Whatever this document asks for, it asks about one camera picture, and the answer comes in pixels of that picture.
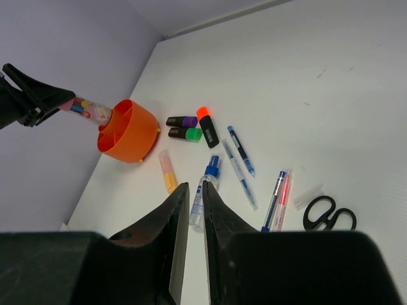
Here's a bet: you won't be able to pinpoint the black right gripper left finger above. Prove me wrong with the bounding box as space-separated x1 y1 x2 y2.
109 182 190 304

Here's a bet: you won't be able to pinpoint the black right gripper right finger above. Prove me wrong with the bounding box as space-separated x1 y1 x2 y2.
203 182 264 304

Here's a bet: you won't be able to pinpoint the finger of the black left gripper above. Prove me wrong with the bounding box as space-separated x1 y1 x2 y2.
1 64 76 128

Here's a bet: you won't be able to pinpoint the clear spray bottle blue cap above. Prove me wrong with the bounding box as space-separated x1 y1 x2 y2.
189 153 221 228

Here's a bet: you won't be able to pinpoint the pink patterned tube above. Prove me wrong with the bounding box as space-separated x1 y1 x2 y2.
59 97 113 126

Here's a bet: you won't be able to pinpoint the dark blue gel pen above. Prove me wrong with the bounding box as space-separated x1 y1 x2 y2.
227 125 256 177

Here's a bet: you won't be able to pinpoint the blue ballpoint pen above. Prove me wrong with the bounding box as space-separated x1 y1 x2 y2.
260 171 287 233

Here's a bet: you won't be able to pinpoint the red gel pen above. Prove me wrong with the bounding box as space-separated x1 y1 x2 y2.
272 170 292 232

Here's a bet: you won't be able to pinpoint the yellow pink glue stick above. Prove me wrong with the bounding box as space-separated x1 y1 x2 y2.
158 150 178 194

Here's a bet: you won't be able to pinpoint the clear blue gel pen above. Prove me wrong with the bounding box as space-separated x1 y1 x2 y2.
221 140 258 210

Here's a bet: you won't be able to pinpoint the clear scissors blade cover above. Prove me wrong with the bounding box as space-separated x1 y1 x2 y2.
293 184 324 210

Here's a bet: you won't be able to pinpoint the orange cap highlighter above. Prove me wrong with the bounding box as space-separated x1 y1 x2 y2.
197 106 219 149

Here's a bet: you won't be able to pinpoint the green cap highlighter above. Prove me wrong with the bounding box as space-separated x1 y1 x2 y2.
168 127 202 142

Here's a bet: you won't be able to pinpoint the orange round organizer container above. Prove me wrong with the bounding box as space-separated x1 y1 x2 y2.
97 99 161 163

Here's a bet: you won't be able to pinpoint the purple cap highlighter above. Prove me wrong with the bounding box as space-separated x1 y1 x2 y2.
165 116 198 128

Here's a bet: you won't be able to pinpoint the black handled scissors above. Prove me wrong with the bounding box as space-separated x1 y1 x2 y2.
303 195 357 231

